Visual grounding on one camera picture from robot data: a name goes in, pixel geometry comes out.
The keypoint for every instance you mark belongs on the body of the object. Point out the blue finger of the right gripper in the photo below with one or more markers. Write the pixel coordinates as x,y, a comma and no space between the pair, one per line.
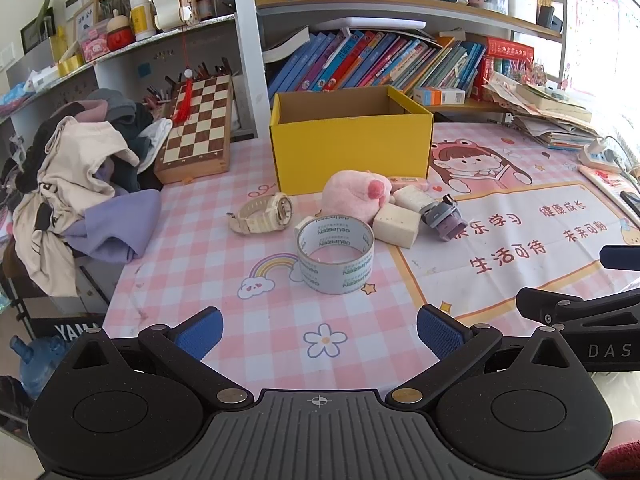
619,257
548,307

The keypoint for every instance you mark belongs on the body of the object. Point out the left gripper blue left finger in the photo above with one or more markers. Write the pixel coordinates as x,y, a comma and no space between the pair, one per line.
181,350

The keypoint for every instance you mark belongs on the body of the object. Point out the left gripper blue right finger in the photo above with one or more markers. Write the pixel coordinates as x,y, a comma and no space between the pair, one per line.
460,351

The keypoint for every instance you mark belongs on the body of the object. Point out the purple grey toy truck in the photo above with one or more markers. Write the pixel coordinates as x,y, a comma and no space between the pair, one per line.
444,218

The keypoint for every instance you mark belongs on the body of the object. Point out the white sponge block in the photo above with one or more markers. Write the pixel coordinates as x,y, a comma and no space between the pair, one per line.
396,226

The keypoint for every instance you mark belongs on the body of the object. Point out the cream wrist watch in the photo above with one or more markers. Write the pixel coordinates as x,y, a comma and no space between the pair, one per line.
266,214

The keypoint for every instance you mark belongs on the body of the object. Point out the clear tape roll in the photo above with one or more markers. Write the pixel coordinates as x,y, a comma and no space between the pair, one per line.
335,253

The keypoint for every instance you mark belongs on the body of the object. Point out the pink plush pig toy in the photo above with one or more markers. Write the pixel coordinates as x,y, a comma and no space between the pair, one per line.
356,194

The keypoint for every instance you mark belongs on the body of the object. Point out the white power adapter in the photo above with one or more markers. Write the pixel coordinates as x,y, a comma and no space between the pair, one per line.
413,198

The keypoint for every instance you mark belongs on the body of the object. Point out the white power strip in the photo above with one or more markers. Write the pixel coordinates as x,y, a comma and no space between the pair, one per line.
597,155

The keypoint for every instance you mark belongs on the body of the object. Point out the blue water bottle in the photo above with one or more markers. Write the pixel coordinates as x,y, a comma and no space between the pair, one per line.
39,360

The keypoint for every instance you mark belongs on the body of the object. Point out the stack of papers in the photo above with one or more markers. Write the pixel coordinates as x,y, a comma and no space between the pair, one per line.
552,122

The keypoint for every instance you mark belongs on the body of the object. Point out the pile of clothes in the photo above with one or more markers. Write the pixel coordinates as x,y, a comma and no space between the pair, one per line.
80,188

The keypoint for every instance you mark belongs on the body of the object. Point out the wooden chess board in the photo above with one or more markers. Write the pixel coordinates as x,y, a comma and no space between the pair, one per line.
199,146

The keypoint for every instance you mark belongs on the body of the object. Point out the red tassel charm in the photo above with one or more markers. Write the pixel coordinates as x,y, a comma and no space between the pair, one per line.
183,107

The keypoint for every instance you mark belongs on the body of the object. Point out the red dictionary book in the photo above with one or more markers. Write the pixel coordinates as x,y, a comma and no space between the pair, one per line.
505,57

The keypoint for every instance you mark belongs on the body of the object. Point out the orange white usmile box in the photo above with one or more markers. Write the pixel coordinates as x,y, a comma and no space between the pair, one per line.
432,96

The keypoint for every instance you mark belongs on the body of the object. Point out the yellow cardboard box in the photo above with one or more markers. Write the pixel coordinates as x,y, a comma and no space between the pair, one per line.
378,129

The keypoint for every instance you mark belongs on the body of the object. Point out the row of leaning books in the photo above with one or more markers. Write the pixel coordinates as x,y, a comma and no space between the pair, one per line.
350,59

